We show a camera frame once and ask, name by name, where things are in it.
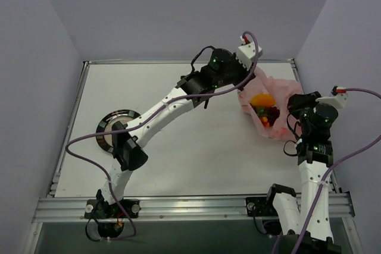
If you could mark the pink plastic bag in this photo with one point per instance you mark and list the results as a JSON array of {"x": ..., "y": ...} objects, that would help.
[{"x": 281, "y": 90}]

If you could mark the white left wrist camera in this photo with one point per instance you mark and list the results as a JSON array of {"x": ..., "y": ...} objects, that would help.
[{"x": 246, "y": 53}]

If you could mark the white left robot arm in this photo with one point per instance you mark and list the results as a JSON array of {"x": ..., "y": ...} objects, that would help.
[{"x": 128, "y": 140}]

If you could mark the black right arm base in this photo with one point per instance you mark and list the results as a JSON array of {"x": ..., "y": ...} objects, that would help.
[{"x": 260, "y": 207}]

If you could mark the aluminium front rail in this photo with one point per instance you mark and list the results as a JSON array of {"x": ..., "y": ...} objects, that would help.
[{"x": 155, "y": 208}]

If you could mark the red fake cherry tomatoes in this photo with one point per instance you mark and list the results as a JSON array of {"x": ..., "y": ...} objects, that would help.
[{"x": 265, "y": 122}]

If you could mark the dark red fake grapes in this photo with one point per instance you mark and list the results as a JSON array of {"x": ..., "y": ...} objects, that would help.
[{"x": 272, "y": 113}]

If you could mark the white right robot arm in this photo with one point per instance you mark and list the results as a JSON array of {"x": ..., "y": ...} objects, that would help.
[{"x": 305, "y": 222}]

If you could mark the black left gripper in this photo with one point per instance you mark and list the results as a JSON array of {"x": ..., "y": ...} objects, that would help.
[{"x": 243, "y": 75}]

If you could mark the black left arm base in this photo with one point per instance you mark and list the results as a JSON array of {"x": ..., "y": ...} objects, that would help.
[{"x": 109, "y": 218}]

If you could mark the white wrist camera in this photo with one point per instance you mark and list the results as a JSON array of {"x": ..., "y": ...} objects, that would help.
[
  {"x": 337, "y": 99},
  {"x": 246, "y": 53}
]

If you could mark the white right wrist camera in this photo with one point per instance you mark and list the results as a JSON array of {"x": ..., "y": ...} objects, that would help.
[{"x": 337, "y": 99}]

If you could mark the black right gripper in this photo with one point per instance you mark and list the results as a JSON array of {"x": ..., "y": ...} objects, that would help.
[{"x": 297, "y": 103}]

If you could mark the orange fake fruit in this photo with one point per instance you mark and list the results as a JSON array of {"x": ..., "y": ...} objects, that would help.
[{"x": 263, "y": 99}]

